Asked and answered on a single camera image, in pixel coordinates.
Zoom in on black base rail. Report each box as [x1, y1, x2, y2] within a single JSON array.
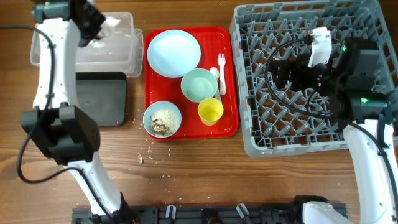
[[71, 204, 300, 224]]

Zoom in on crumpled white napkin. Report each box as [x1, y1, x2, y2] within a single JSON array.
[[98, 17, 121, 39]]

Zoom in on light blue plate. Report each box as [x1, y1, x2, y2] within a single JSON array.
[[147, 30, 201, 78]]

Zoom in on grey dishwasher rack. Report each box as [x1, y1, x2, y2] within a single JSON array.
[[229, 1, 397, 158]]

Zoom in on food crumb on table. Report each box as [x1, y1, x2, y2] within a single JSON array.
[[138, 154, 144, 164]]

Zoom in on yellow cup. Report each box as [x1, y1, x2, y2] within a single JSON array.
[[198, 98, 224, 126]]

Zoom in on light blue bowl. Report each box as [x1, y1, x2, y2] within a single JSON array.
[[142, 101, 182, 138]]

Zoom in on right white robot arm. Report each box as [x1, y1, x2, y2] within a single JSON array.
[[265, 37, 397, 223]]

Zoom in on clear plastic waste bin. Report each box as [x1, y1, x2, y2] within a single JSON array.
[[35, 12, 143, 77]]

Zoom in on black food waste tray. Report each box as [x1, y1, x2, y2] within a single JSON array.
[[76, 72, 127, 127]]

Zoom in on pink plastic fork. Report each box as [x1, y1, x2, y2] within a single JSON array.
[[218, 54, 226, 95]]

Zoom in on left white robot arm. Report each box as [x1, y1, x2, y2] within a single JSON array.
[[16, 0, 139, 223]]

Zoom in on white plastic spoon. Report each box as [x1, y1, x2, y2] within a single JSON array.
[[210, 67, 222, 102]]

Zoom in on green bowl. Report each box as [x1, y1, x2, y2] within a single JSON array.
[[180, 68, 218, 103]]

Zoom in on rice and food scraps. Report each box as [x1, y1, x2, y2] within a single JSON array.
[[150, 109, 178, 137]]

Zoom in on red serving tray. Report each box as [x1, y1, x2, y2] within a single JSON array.
[[144, 26, 239, 141]]

